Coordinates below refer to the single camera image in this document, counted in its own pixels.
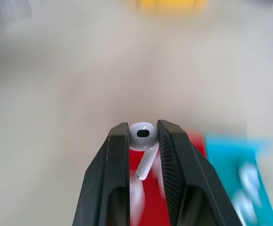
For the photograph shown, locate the white earbuds on teal tray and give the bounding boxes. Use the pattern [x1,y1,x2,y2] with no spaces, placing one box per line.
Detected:
[233,162,264,226]

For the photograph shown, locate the white earbud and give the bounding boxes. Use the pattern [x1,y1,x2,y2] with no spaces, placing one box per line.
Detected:
[128,121,158,181]

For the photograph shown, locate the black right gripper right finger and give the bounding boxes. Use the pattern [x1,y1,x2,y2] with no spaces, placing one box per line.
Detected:
[156,119,243,226]

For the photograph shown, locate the teal tray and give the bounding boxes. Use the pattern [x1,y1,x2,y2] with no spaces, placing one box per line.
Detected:
[203,132,273,226]

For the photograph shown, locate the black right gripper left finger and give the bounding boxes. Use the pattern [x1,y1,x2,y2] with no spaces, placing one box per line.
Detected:
[72,121,130,226]

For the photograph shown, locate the red tray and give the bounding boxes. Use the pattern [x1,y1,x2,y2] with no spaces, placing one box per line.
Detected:
[128,130,208,226]

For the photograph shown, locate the yellow bin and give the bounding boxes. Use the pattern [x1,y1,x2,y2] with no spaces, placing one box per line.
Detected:
[132,0,207,18]

